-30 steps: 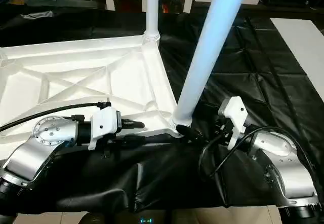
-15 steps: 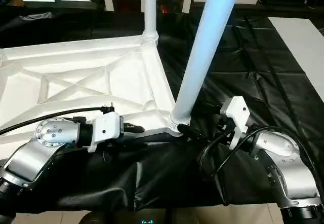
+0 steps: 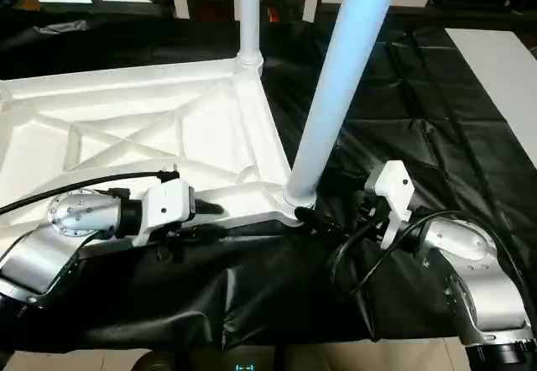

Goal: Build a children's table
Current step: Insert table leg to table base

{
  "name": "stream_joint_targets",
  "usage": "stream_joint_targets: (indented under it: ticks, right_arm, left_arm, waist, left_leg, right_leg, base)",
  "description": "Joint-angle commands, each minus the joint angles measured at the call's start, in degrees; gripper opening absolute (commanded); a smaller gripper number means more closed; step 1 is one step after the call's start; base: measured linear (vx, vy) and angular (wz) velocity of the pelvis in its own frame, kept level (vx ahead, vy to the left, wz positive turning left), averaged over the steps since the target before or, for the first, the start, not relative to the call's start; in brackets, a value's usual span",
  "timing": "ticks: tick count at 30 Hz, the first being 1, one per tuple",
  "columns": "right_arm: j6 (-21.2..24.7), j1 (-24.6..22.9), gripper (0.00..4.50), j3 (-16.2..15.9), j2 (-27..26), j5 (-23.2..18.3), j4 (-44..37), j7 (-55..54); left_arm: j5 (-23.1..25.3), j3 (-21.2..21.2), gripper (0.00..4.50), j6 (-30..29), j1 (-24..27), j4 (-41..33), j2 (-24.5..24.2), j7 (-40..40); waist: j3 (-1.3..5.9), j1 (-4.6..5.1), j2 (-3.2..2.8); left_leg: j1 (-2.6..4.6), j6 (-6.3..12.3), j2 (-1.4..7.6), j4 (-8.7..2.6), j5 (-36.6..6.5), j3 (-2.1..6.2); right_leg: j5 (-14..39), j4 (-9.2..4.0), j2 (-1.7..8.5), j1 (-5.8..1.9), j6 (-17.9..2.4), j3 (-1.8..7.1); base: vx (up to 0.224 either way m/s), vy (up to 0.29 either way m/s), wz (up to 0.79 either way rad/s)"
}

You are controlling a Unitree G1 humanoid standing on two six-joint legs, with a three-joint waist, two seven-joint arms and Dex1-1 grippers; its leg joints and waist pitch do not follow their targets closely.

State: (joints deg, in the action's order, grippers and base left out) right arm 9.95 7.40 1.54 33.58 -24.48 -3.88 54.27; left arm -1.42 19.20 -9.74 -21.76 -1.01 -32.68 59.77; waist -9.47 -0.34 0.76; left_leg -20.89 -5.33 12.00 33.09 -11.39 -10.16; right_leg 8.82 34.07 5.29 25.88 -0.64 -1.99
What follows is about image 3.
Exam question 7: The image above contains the black mat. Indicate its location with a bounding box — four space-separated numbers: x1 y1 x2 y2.
0 6 537 351

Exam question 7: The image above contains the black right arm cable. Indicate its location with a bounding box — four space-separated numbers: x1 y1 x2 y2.
329 210 531 321

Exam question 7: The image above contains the grey robot foot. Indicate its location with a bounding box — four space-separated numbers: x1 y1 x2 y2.
134 350 215 371
273 346 336 371

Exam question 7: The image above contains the grey left robot foot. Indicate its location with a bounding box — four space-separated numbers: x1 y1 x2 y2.
134 350 215 371

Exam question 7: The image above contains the white plastic table leg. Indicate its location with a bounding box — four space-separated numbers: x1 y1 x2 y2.
233 0 265 71
283 0 404 219

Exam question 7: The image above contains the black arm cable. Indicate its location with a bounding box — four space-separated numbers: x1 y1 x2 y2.
0 167 180 217
329 210 531 321

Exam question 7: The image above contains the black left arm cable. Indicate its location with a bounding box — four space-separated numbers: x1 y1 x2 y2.
0 167 180 217

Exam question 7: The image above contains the grey right robot foot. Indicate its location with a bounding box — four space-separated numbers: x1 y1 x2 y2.
273 346 336 371

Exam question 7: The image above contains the white plastic table top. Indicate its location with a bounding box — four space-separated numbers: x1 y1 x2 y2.
0 56 316 264

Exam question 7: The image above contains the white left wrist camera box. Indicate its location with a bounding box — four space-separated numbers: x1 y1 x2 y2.
133 178 196 250

